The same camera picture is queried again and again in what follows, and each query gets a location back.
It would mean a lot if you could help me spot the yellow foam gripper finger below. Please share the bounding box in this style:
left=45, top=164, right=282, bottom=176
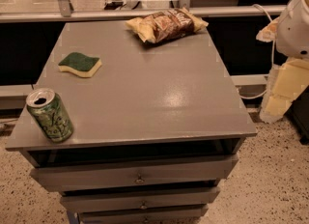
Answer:
left=256, top=18, right=279, bottom=42
left=260, top=58, right=309, bottom=124

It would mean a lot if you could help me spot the green and yellow sponge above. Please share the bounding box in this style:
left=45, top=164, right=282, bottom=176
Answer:
left=58, top=52, right=102, bottom=78

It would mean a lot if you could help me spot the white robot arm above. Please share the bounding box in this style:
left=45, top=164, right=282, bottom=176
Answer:
left=256, top=0, right=309, bottom=124

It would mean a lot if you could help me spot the brown chip bag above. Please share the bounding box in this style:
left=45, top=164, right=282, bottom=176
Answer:
left=126, top=8, right=209, bottom=43

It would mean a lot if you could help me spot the grey drawer cabinet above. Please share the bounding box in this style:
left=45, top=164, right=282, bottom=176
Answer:
left=5, top=19, right=258, bottom=224

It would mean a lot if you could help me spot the small black device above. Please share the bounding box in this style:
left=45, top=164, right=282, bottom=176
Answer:
left=104, top=0, right=125, bottom=10

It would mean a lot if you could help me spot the bottom grey drawer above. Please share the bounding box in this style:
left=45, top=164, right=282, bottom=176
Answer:
left=79, top=205, right=208, bottom=224

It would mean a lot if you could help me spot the grey drawer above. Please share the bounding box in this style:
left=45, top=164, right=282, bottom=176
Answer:
left=79, top=205, right=208, bottom=224
left=60, top=187, right=219, bottom=212
left=30, top=154, right=239, bottom=192

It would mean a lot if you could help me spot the green soda can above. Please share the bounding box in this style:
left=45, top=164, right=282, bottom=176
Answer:
left=26, top=88, right=73, bottom=143

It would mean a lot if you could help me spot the middle grey drawer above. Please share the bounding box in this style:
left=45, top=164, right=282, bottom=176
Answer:
left=60, top=187, right=219, bottom=212

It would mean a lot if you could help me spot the top grey drawer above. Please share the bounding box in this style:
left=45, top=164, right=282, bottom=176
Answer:
left=30, top=154, right=239, bottom=192

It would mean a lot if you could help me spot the white cable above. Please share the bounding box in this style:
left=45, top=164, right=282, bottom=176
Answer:
left=237, top=3, right=278, bottom=100

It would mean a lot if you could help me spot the metal railing frame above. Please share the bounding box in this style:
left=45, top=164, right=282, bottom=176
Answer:
left=0, top=0, right=309, bottom=23

